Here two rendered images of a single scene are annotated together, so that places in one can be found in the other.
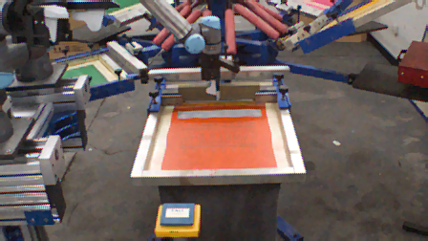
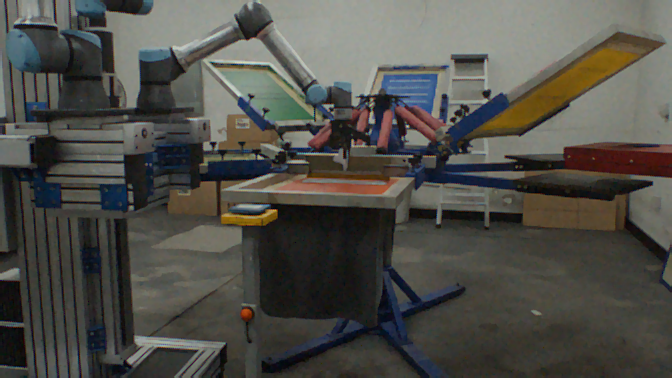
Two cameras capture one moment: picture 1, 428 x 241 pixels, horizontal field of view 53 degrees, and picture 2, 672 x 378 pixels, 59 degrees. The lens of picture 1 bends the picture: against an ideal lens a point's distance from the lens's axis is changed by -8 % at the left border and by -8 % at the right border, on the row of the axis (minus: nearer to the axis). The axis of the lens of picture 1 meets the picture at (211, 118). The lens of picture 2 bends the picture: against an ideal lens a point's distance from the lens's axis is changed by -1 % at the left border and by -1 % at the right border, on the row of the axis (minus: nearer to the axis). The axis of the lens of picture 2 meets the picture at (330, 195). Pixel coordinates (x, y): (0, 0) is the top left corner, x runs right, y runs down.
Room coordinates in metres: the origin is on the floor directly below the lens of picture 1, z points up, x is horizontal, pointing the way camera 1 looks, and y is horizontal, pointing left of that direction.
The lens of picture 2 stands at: (-0.54, -0.49, 1.28)
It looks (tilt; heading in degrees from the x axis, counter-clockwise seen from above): 9 degrees down; 12
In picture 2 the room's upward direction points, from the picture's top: straight up
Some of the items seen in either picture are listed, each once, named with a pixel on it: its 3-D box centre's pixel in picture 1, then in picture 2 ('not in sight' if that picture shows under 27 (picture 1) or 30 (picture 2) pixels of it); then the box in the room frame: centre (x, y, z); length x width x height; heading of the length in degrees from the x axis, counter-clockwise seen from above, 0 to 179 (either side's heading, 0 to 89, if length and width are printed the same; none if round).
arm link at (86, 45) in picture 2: not in sight; (79, 53); (1.10, 0.65, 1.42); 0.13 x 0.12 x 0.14; 157
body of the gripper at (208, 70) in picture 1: (211, 65); (341, 133); (1.87, -0.01, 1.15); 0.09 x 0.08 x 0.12; 88
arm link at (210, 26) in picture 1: (210, 30); (342, 94); (1.87, -0.01, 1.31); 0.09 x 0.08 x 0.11; 101
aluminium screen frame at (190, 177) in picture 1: (219, 124); (335, 182); (1.66, -0.03, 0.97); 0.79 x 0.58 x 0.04; 178
